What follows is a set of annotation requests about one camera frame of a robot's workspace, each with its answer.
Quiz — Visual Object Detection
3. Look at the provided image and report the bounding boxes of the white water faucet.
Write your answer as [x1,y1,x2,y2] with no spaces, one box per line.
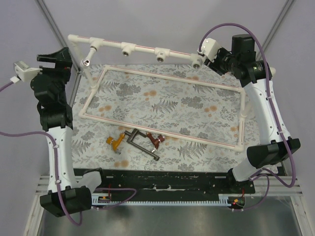
[80,47,96,68]

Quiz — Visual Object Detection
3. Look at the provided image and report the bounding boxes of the white pipe frame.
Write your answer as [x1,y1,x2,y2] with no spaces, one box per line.
[67,34,278,152]

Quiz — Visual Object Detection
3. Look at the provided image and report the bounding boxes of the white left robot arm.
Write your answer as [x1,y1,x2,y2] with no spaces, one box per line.
[30,47,101,217]

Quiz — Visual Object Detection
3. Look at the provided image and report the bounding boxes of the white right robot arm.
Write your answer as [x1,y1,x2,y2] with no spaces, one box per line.
[201,34,301,182]

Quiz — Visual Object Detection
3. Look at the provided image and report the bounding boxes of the orange water faucet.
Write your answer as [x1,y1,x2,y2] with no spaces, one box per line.
[106,133,125,154]

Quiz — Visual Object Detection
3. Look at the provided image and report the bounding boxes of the brown water faucet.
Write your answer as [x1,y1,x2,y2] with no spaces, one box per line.
[146,132,165,153]

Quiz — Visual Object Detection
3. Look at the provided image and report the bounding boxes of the floral pattern mat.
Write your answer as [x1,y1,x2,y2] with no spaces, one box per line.
[71,71,246,172]

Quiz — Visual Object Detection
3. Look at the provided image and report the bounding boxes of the dark grey metal faucet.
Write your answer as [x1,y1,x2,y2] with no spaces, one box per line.
[124,128,160,161]

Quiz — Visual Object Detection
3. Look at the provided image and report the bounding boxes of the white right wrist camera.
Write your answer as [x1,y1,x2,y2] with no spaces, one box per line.
[198,38,221,61]

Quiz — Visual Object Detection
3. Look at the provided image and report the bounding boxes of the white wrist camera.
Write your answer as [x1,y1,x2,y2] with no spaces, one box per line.
[10,60,42,84]
[198,38,221,61]

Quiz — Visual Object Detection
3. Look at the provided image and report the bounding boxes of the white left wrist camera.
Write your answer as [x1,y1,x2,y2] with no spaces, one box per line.
[10,60,42,84]

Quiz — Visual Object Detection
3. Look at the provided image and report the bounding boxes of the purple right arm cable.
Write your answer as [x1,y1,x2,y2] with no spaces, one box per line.
[199,22,296,212]

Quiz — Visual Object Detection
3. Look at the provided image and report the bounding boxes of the white slotted cable duct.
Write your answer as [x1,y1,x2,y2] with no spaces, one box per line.
[92,193,232,207]

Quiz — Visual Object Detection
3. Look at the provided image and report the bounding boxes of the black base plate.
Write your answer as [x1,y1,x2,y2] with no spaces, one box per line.
[73,168,256,201]

